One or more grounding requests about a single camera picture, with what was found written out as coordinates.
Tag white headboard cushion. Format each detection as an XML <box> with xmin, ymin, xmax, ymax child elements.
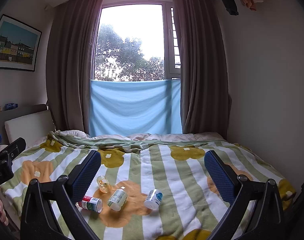
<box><xmin>4</xmin><ymin>109</ymin><xmax>57</xmax><ymax>148</ymax></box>

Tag small clear cup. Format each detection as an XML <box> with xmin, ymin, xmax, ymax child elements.
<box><xmin>96</xmin><ymin>176</ymin><xmax>112</xmax><ymax>194</ymax></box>

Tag green label clear bottle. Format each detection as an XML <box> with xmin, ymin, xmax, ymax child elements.
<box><xmin>107</xmin><ymin>186</ymin><xmax>128</xmax><ymax>211</ymax></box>

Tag blue label white bottle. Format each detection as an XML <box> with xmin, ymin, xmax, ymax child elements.
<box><xmin>144</xmin><ymin>189</ymin><xmax>163</xmax><ymax>210</ymax></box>

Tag brown curtain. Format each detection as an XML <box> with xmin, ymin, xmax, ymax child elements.
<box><xmin>173</xmin><ymin>0</ymin><xmax>230</xmax><ymax>141</ymax></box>
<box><xmin>46</xmin><ymin>0</ymin><xmax>105</xmax><ymax>133</ymax></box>

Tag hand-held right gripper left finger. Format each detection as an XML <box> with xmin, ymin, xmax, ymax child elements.
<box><xmin>20</xmin><ymin>149</ymin><xmax>102</xmax><ymax>240</ymax></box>

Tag window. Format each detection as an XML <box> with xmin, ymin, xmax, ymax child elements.
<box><xmin>90</xmin><ymin>3</ymin><xmax>182</xmax><ymax>82</ymax></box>

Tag pale rumpled duvet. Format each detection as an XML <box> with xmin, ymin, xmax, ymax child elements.
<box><xmin>54</xmin><ymin>129</ymin><xmax>226</xmax><ymax>143</ymax></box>

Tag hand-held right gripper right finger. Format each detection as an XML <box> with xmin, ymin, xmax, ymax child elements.
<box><xmin>204</xmin><ymin>150</ymin><xmax>286</xmax><ymax>240</ymax></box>

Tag framed houses picture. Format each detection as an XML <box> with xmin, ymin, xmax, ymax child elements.
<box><xmin>0</xmin><ymin>14</ymin><xmax>43</xmax><ymax>72</ymax></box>

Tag striped floral blanket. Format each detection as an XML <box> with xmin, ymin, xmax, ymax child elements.
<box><xmin>0</xmin><ymin>130</ymin><xmax>297</xmax><ymax>240</ymax></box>

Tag light blue cloth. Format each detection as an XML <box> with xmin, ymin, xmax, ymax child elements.
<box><xmin>89</xmin><ymin>78</ymin><xmax>183</xmax><ymax>137</ymax></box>

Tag red label white bottle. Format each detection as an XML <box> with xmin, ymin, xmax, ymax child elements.
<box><xmin>78</xmin><ymin>195</ymin><xmax>103</xmax><ymax>213</ymax></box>

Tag brown headboard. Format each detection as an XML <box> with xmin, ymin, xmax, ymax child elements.
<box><xmin>0</xmin><ymin>103</ymin><xmax>50</xmax><ymax>122</ymax></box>

